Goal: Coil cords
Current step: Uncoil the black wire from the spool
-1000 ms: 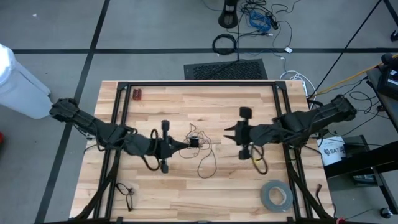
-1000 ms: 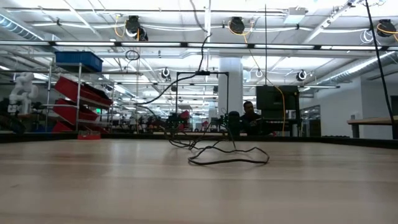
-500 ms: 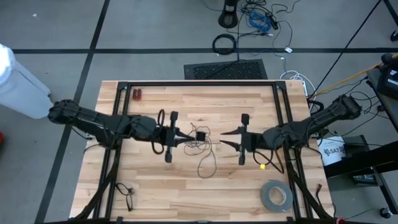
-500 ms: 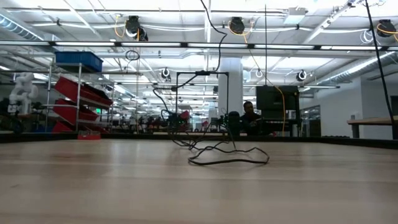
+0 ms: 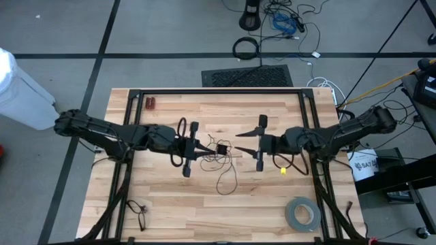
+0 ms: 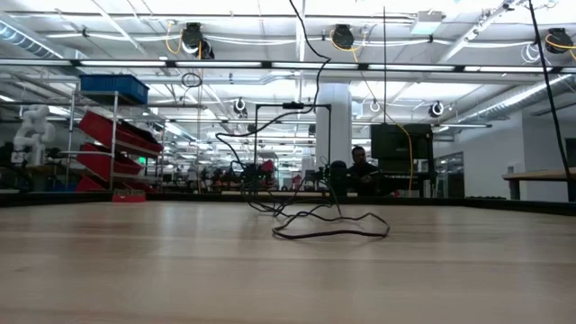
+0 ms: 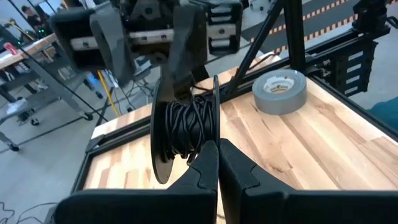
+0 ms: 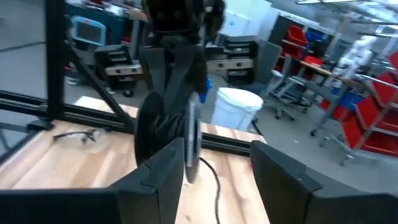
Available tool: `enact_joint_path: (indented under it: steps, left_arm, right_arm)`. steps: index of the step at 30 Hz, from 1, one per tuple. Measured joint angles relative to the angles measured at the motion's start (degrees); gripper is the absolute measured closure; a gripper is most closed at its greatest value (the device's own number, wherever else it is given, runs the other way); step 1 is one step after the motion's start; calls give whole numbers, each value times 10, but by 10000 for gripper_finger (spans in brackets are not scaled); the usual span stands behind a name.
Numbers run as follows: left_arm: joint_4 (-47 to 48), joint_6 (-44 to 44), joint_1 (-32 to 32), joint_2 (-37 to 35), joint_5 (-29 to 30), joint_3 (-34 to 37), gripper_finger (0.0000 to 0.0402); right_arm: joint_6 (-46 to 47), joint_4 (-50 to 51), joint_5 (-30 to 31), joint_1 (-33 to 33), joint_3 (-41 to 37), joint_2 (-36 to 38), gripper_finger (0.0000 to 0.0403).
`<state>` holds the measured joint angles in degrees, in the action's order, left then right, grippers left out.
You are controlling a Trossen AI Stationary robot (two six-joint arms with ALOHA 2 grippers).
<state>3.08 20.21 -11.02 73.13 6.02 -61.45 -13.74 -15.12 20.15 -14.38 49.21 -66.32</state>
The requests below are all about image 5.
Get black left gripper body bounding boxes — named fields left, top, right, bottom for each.
left=175, top=121, right=200, bottom=178

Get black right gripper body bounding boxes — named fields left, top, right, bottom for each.
left=255, top=115, right=290, bottom=172

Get long thin black cord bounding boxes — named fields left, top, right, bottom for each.
left=199, top=133, right=238, bottom=196

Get black perforated floor mat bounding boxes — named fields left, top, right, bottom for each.
left=200, top=64, right=294, bottom=88

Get grey tape roll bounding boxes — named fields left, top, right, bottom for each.
left=284, top=196, right=322, bottom=234

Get white power strip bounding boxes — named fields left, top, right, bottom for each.
left=329, top=86, right=340, bottom=107

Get white paper label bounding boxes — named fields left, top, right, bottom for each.
left=347, top=148, right=380, bottom=182

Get black cylindrical stand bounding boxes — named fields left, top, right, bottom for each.
left=238, top=0, right=262, bottom=32

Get black power strip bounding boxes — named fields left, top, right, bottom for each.
left=290, top=14, right=306, bottom=33

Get grey side desk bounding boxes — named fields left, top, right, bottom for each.
left=401, top=57, right=436, bottom=147

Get white plastic bin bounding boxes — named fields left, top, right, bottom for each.
left=0, top=47, right=61, bottom=131

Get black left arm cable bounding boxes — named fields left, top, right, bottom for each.
left=169, top=116, right=188, bottom=168

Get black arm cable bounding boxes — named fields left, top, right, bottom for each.
left=169, top=116, right=188, bottom=168
left=272, top=152, right=310, bottom=177

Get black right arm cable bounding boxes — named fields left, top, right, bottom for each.
left=272, top=152, right=310, bottom=177

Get coiled black floor cable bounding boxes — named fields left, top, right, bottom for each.
left=232, top=36, right=261, bottom=61

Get small black looped cord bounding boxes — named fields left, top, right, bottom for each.
left=125, top=199, right=149, bottom=232

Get brown-tipped black cable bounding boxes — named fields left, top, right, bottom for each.
left=345, top=200, right=356, bottom=226

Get blue coiled floor cable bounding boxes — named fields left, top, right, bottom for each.
left=271, top=12, right=298, bottom=36

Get black cart frame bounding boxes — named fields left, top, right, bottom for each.
left=354, top=146, right=436, bottom=205

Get yellow power cord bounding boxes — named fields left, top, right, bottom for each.
left=339, top=58, right=436, bottom=107

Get tangled black floor cables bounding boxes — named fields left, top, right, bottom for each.
left=221, top=0, right=323, bottom=69

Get thin black floor cable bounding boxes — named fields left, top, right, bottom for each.
left=339, top=0, right=419, bottom=107

